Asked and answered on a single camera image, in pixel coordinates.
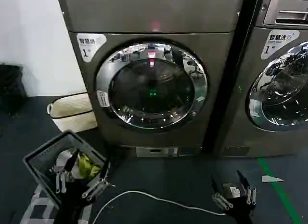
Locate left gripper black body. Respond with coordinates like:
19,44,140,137
56,179,93,224

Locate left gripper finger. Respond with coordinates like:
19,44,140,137
49,148,80,195
81,161,116,201

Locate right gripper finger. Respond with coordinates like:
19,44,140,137
210,173,233,210
236,170,257,206

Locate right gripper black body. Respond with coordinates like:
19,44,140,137
225,203,255,224

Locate white garment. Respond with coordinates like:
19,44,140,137
56,148,80,179

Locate small grey adapter box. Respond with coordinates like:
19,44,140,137
221,182,242,196

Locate yellow-green garment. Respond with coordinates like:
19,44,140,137
77,153,102,180

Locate white paper scrap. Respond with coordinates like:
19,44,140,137
261,175,284,183

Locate green floor tape line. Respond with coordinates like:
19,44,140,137
257,157,304,224

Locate dark grey plastic basket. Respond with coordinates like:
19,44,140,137
22,130,109,207

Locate cream laundry hamper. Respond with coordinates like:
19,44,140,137
47,92,98,133

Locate grey dryer with drawer panel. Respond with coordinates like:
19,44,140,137
213,0,308,159

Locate black bag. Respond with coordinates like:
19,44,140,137
0,62,27,115

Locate round glass dryer door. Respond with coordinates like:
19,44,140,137
94,37,210,134

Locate grey front-load dryer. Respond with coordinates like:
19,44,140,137
57,0,245,159

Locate white cable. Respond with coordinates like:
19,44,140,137
92,190,228,224

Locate round glass door, chrome ring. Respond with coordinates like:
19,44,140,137
244,40,308,133

